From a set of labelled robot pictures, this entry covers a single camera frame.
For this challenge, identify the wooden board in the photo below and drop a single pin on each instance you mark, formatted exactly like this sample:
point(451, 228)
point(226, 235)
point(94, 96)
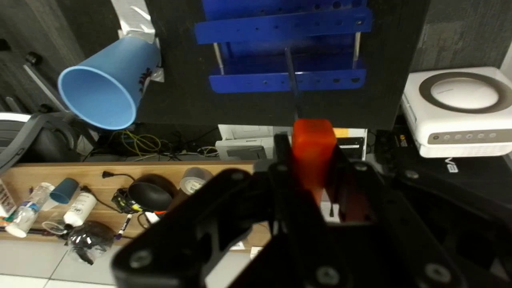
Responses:
point(106, 176)

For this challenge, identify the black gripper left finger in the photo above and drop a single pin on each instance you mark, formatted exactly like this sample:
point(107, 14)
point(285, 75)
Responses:
point(285, 176)

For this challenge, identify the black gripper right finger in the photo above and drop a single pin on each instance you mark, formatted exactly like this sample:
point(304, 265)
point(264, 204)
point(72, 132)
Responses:
point(349, 180)

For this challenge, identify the white labelled box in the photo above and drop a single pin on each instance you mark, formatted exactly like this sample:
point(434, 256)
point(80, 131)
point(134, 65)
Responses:
point(250, 142)

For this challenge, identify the white bottle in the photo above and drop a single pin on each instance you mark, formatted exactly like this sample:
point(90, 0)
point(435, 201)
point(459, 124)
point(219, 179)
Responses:
point(80, 208)

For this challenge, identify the grey round cup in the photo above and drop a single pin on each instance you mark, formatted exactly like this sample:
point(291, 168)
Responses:
point(194, 179)

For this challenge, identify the clear plastic bottle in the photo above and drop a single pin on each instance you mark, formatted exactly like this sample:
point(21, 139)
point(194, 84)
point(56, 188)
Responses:
point(26, 209)

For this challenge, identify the orange block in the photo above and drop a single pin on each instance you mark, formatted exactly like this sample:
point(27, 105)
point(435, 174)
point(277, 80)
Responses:
point(314, 152)

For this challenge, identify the white router device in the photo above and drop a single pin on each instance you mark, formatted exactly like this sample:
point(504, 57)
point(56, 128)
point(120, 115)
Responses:
point(458, 113)

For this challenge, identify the light blue plastic cup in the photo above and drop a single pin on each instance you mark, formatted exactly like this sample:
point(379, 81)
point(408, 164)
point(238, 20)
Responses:
point(104, 84)

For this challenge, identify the blue cap container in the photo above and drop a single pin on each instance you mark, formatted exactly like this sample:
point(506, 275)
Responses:
point(64, 190)

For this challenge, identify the blue slotted rack orange plate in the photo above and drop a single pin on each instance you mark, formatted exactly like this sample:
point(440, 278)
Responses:
point(282, 32)

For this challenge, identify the black computer mouse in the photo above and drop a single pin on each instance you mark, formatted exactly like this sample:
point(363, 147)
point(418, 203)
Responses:
point(150, 193)

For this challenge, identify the grey mesh office chair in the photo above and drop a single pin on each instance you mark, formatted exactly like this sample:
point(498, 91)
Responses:
point(26, 137)

